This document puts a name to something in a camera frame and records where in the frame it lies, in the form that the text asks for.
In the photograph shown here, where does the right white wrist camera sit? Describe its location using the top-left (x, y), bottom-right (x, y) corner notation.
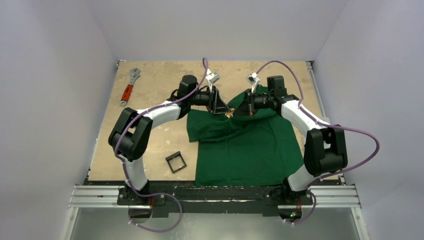
top-left (246, 72), bottom-right (261, 94)

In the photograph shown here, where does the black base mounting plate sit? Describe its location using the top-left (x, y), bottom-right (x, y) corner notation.
top-left (117, 180), bottom-right (314, 221)

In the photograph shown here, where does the aluminium rail frame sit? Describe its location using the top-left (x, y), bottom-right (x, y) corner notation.
top-left (67, 60), bottom-right (362, 210)

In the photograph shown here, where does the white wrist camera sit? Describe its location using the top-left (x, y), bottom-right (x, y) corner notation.
top-left (246, 72), bottom-right (261, 94)
top-left (205, 72), bottom-right (220, 89)

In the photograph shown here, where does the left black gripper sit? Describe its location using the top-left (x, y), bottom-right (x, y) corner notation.
top-left (188, 85), bottom-right (231, 114)

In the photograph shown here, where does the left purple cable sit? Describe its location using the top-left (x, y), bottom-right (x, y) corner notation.
top-left (113, 57), bottom-right (210, 233)

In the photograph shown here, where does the green t-shirt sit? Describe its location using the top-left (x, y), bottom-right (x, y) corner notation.
top-left (186, 108), bottom-right (304, 186)

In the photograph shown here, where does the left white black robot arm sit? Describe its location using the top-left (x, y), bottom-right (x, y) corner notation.
top-left (108, 73), bottom-right (231, 205)

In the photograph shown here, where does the black square frame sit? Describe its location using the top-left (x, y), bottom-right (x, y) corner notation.
top-left (165, 151), bottom-right (187, 174)

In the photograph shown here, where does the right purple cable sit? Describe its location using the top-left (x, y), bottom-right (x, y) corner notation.
top-left (255, 60), bottom-right (381, 226)

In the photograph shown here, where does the purple cable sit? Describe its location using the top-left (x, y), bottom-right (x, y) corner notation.
top-left (113, 57), bottom-right (210, 233)
top-left (255, 60), bottom-right (381, 226)

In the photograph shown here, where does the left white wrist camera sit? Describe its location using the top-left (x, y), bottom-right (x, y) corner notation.
top-left (205, 72), bottom-right (220, 89)

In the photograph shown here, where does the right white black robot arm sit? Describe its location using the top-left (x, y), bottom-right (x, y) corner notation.
top-left (233, 73), bottom-right (348, 204)

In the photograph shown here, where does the red handled adjustable wrench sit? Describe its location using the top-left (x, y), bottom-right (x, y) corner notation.
top-left (119, 68), bottom-right (141, 107)

